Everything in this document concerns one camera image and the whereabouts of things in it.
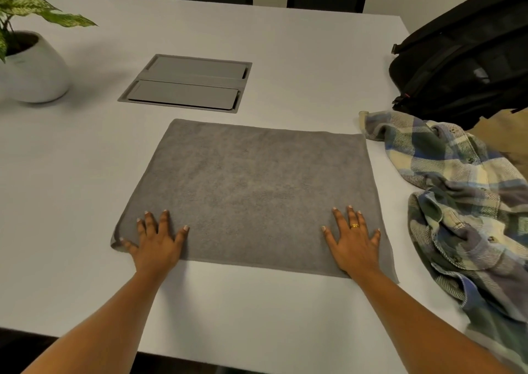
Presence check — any person's left hand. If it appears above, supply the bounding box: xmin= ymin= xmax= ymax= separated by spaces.
xmin=119 ymin=209 xmax=190 ymax=278

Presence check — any person's right hand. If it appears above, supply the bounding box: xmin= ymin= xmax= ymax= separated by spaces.
xmin=321 ymin=205 xmax=382 ymax=282

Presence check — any grey towel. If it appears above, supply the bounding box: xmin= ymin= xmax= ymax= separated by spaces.
xmin=110 ymin=118 xmax=400 ymax=284

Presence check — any plaid flannel shirt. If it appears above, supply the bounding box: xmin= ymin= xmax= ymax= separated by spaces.
xmin=359 ymin=110 xmax=528 ymax=374

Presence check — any black backpack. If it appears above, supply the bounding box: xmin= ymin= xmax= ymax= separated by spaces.
xmin=388 ymin=0 xmax=528 ymax=130

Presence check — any person's right forearm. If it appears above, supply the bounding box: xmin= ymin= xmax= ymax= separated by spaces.
xmin=350 ymin=268 xmax=506 ymax=374

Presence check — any person's left forearm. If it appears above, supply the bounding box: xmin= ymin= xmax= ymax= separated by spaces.
xmin=20 ymin=271 xmax=164 ymax=374

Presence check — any small variegated table plant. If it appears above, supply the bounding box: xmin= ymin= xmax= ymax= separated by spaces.
xmin=0 ymin=0 xmax=98 ymax=64

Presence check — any grey table cable box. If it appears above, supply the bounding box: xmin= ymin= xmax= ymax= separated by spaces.
xmin=117 ymin=54 xmax=253 ymax=114

